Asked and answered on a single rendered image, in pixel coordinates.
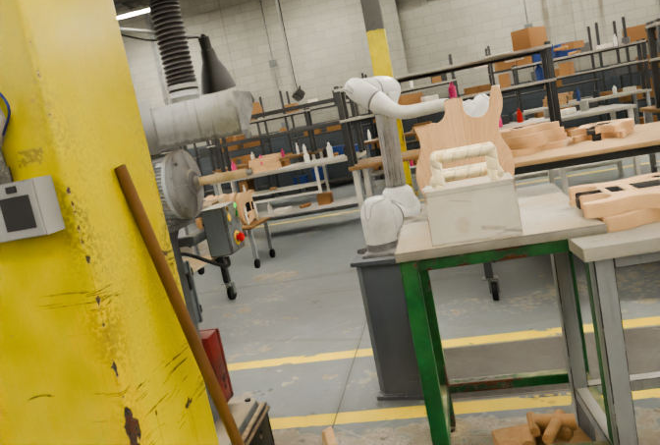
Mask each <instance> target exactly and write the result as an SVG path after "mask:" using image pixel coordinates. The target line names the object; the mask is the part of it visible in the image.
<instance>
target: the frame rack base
mask: <svg viewBox="0 0 660 445"><path fill-rule="evenodd" d="M423 197H424V202H425V208H426V214H427V219H428V225H429V231H430V236H431V242H432V246H433V247H439V246H446V245H452V244H459V243H466V242H473V241H481V240H488V239H495V238H502V237H509V236H515V235H522V234H523V228H522V222H521V216H520V210H519V203H518V197H517V191H516V184H515V179H514V177H513V176H512V175H511V174H510V173H509V172H507V173H504V175H503V177H502V178H501V180H498V181H490V178H489V177H488V176H483V177H477V178H471V179H465V180H459V181H454V182H448V183H445V189H443V190H438V191H435V190H434V189H431V190H425V191H424V192H423Z"/></svg>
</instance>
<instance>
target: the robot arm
mask: <svg viewBox="0 0 660 445"><path fill-rule="evenodd" d="M345 93H346V95H347V96H348V97H349V98H350V99H351V100H352V101H353V102H355V103H356V104H358V105H360V106H361V107H363V108H366V109H368V110H371V111H372V113H373V114H375V120H376V126H377V132H378V137H379V144H380V150H381V156H382V163H383V169H384V175H385V182H386V188H385V190H384V191H383V195H376V196H372V197H369V198H367V199H366V200H365V201H364V203H363V205H362V208H361V224H362V230H363V234H364V237H365V241H366V247H364V248H360V249H357V253H358V254H363V256H362V259H369V258H376V257H385V256H395V251H396V247H397V244H398V237H397V233H398V232H399V230H401V229H402V226H403V223H404V218H405V217H409V216H415V215H419V213H420V210H421V206H420V202H419V200H418V198H417V197H416V196H415V195H414V193H413V189H412V188H411V187H410V186H409V185H407V184H406V178H405V172H404V165H403V159H402V152H401V146H400V140H399V133H398V127H397V120H396V119H402V120H404V119H411V118H416V117H420V116H424V115H429V114H433V113H437V112H442V111H445V107H444V100H445V99H448V98H443V99H437V100H432V101H427V102H422V103H417V104H412V105H399V104H398V101H399V97H400V95H401V86H400V84H399V83H398V82H397V81H396V80H395V79H393V78H391V77H387V76H378V77H372V78H367V79H359V78H352V79H349V80H348V81H347V82H346V84H345ZM489 98H490V97H489V96H487V95H486V94H480V95H478V96H476V97H475V98H474V100H470V99H469V100H467V101H463V105H464V109H465V111H466V113H467V114H468V115H470V116H472V117H478V116H481V115H483V114H484V113H485V112H486V111H487V109H488V106H489Z"/></svg>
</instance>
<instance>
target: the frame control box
mask: <svg viewBox="0 0 660 445"><path fill-rule="evenodd" d="M226 205H227V206H228V208H229V212H228V213H227V212H226V210H225V206H226ZM236 209H237V210H238V208H237V204H236V208H234V206H233V201H229V202H223V203H217V204H214V205H212V206H210V207H208V208H205V209H203V210H201V211H200V213H201V218H202V222H203V226H204V231H205V235H206V239H207V243H208V247H209V251H210V256H211V257H212V258H213V257H220V256H224V259H226V260H227V264H223V263H219V262H216V261H213V260H210V259H207V258H204V257H201V256H198V255H195V254H192V253H189V252H181V255H182V256H188V257H192V258H195V259H198V260H201V261H204V262H207V263H210V264H212V265H216V266H219V267H223V268H228V267H230V266H231V260H230V255H232V254H234V253H235V252H236V251H238V250H239V249H241V248H242V247H243V246H244V245H245V240H244V241H243V242H241V241H240V240H237V235H239V233H240V232H242V231H243V230H242V226H241V221H240V217H239V216H238V217H237V216H236ZM228 214H230V215H231V221H229V219H228Z"/></svg>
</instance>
